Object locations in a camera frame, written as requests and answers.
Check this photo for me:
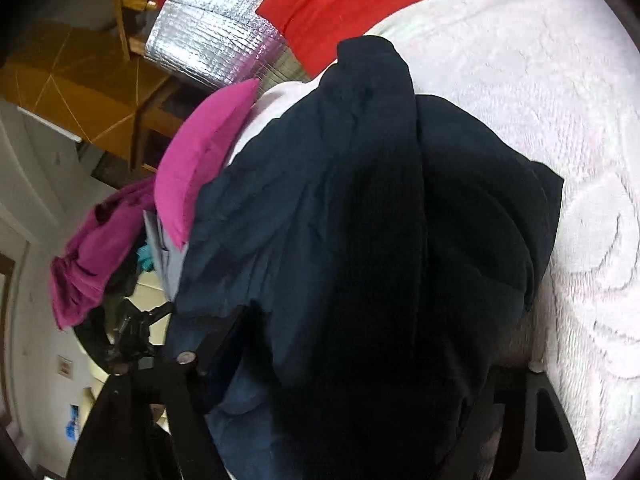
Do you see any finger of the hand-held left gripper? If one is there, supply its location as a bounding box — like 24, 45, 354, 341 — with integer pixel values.
106, 299, 174, 367

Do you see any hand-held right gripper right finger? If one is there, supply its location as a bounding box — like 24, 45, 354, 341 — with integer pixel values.
492, 364, 587, 480

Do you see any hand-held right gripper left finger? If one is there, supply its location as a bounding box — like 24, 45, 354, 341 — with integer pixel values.
67, 306, 252, 480

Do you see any navy blue padded jacket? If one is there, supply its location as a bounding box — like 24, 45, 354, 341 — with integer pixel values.
167, 35, 566, 480

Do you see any black garment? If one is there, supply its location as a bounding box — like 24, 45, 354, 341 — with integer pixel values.
74, 270, 147, 377

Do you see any grey garment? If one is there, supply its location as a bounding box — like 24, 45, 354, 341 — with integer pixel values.
142, 209, 187, 297

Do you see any magenta garment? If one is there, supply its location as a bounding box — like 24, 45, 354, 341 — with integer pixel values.
49, 177, 162, 331

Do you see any pink pillow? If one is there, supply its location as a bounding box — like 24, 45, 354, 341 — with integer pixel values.
154, 78, 261, 249

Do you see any silver insulation foil sheet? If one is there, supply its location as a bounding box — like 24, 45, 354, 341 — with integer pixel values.
145, 0, 473, 97

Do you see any wooden chair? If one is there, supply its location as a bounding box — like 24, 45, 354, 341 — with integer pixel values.
109, 0, 167, 62

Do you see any white textured blanket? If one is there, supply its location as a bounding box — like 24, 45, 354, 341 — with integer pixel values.
227, 0, 640, 480

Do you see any red pillow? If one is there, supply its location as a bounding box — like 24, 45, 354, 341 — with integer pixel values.
255, 0, 444, 77

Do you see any blue wall sticker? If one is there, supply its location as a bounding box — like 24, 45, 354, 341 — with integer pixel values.
62, 404, 81, 442

